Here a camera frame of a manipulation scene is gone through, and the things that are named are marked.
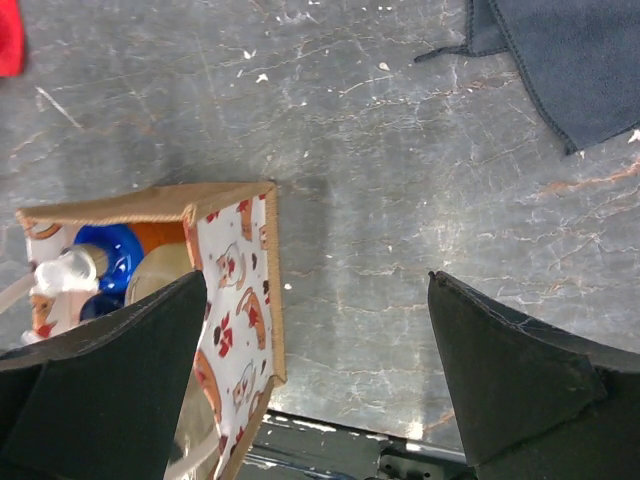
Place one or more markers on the dark blue cloth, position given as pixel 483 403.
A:
pixel 578 60

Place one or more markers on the printed canvas tote bag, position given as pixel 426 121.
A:
pixel 231 237

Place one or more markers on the red cloth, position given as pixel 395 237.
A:
pixel 12 39

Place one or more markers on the clear yellow liquid bottle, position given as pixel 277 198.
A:
pixel 196 435

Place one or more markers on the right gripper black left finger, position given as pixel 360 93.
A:
pixel 102 400

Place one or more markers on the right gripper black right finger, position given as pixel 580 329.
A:
pixel 533 401

